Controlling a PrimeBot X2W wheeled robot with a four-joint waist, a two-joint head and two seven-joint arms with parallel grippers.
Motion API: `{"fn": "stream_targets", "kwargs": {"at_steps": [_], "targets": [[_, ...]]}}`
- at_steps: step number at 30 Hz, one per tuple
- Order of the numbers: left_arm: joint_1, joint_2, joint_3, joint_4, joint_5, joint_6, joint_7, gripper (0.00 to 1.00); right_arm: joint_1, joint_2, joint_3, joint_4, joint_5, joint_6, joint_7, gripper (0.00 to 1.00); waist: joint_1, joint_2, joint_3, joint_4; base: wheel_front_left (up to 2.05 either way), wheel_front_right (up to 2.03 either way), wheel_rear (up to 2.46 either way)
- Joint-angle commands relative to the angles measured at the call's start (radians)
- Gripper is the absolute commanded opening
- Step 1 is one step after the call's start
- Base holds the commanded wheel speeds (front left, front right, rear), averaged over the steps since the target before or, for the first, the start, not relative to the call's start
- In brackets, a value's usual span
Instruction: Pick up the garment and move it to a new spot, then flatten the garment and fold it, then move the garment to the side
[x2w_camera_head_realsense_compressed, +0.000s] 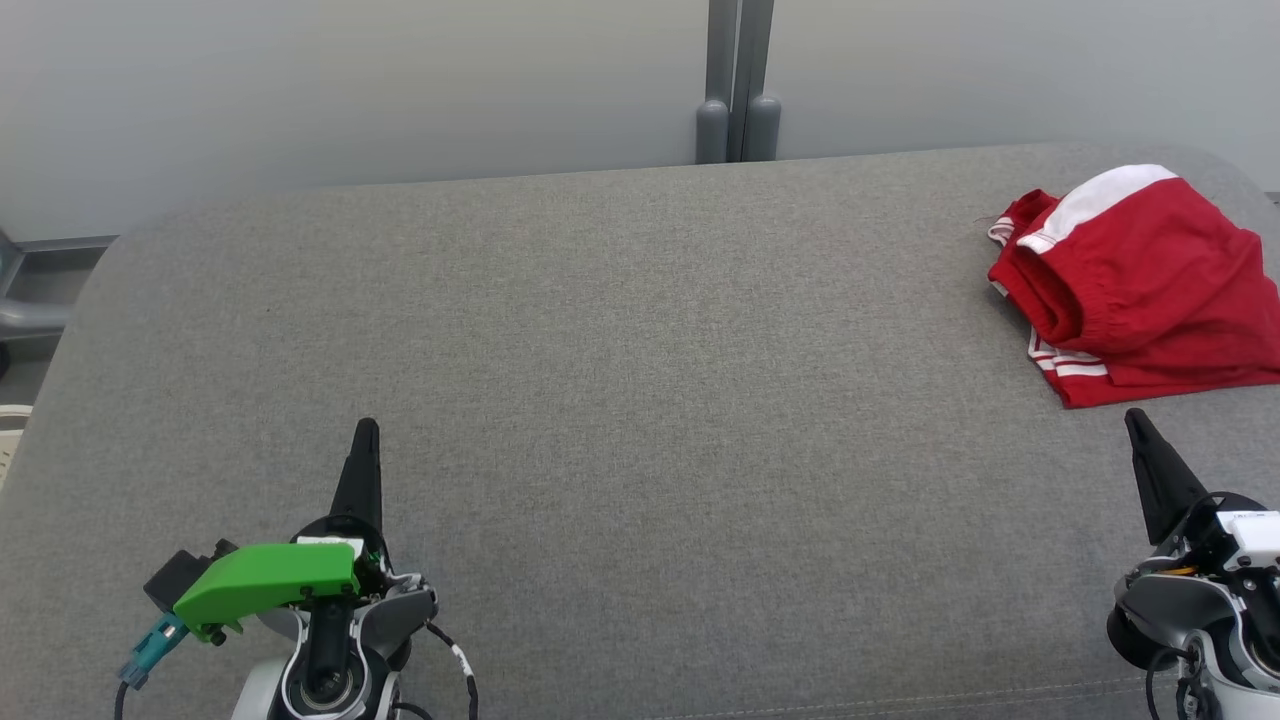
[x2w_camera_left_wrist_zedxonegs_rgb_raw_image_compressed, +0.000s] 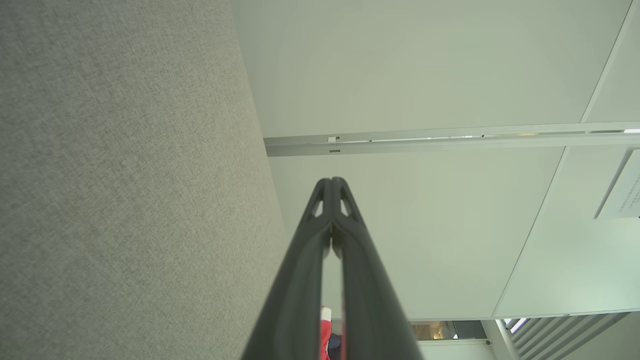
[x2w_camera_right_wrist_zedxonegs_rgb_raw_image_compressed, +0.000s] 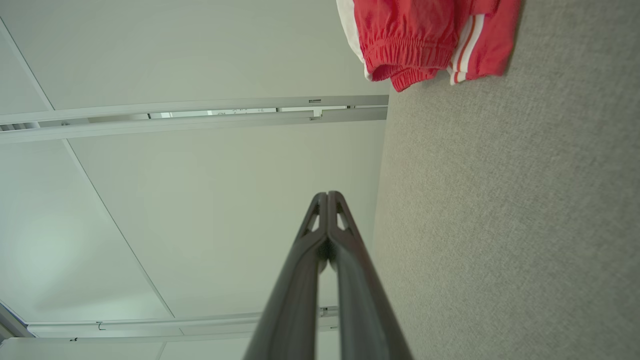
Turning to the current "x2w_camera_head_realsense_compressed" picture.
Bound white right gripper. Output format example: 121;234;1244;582
1125;407;1280;581

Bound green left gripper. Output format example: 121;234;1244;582
172;418;396;646

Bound red basketball jersey number 23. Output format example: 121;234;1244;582
988;190;1280;409

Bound red shorts with white stripe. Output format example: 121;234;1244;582
990;163;1280;386

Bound white plastic laundry basket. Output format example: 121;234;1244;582
0;405;33;491

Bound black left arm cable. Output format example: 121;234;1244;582
425;620;481;720

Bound black right camera cable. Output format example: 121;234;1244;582
1143;650;1206;720

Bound teal left cable connector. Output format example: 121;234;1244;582
118;612;191;691

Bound grey metal frame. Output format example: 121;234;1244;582
0;230;119;376

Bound grey partition post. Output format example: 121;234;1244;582
695;0;783;164

